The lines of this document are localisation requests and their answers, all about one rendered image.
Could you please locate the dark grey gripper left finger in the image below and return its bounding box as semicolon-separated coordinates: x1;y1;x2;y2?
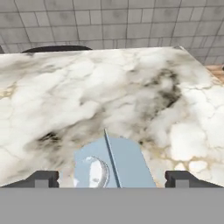
2;170;60;189

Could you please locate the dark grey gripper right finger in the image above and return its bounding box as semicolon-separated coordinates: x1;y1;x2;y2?
164;170;222;189

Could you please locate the light blue drink carton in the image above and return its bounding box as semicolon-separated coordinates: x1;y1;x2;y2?
73;128;158;189

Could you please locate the black round stool seat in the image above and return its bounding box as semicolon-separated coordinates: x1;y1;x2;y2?
21;45;93;54

